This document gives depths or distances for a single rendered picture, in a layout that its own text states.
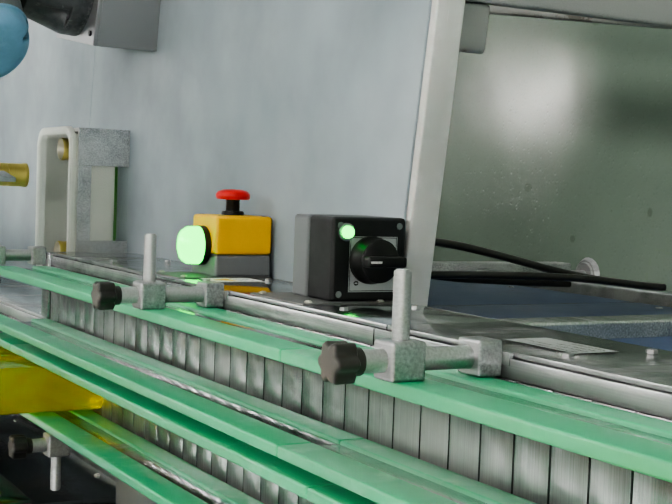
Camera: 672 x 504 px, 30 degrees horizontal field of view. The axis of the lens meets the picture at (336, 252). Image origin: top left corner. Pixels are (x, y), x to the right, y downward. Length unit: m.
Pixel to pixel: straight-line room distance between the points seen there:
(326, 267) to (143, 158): 0.72
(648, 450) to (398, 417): 0.36
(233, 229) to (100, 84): 0.67
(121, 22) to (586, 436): 1.24
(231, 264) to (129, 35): 0.49
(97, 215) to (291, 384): 0.81
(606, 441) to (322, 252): 0.56
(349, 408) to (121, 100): 1.00
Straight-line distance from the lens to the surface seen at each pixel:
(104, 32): 1.79
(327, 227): 1.16
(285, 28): 1.45
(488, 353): 0.86
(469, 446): 0.90
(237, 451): 1.05
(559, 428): 0.69
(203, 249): 1.42
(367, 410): 1.02
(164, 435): 1.42
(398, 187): 1.22
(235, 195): 1.44
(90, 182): 1.88
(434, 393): 0.78
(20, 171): 1.91
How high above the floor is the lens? 1.40
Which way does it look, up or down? 29 degrees down
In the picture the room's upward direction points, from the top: 90 degrees counter-clockwise
